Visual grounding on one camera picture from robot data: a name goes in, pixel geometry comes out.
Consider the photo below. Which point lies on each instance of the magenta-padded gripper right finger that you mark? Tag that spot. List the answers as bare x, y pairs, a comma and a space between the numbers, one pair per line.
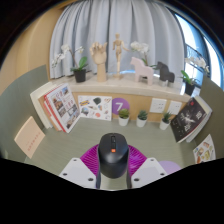
148, 171

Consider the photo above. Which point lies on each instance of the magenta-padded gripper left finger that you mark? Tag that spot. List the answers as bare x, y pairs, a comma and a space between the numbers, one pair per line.
76, 171

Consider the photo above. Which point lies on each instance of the black computer mouse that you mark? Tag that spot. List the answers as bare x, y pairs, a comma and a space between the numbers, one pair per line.
113, 156

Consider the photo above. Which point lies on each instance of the beige paper card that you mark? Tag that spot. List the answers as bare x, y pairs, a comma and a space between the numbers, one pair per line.
29, 136

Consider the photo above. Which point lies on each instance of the food picture sticker sheet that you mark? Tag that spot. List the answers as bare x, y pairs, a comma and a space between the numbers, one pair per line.
204, 151

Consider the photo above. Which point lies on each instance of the black cover book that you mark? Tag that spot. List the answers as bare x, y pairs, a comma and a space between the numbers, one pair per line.
188, 120

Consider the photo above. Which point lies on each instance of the red-spined picture cover book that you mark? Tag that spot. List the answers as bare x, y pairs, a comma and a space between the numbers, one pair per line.
65, 106

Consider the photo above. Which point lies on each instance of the white picture sticker sheet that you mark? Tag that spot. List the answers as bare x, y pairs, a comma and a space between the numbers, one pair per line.
95, 107

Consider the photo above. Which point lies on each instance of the brown cover book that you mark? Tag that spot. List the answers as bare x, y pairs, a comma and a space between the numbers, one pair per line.
42, 108

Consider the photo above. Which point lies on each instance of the purple round number sticker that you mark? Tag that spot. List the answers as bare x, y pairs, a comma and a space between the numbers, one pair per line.
120, 104

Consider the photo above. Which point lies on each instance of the thick white book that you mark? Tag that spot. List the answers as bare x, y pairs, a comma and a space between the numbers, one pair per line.
37, 98

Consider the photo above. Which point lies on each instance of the light wooden desk shelf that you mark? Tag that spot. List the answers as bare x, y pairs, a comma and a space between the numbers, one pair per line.
133, 88

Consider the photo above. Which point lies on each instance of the grey-green desk partition panel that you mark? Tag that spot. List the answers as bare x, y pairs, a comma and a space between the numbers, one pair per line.
20, 96
213, 96

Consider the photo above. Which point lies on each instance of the pink horse figurine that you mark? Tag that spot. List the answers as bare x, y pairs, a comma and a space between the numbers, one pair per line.
141, 68

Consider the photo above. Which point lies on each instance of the wooden mannequin figure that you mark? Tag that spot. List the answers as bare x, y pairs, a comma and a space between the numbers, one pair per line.
117, 46

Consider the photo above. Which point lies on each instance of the window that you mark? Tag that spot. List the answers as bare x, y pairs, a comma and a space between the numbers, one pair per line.
195, 40

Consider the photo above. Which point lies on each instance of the light grey curtain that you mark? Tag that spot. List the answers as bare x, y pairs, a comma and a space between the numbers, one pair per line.
116, 16

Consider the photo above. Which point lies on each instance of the white wall outlet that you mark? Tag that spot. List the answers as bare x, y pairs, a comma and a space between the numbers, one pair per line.
175, 107
158, 105

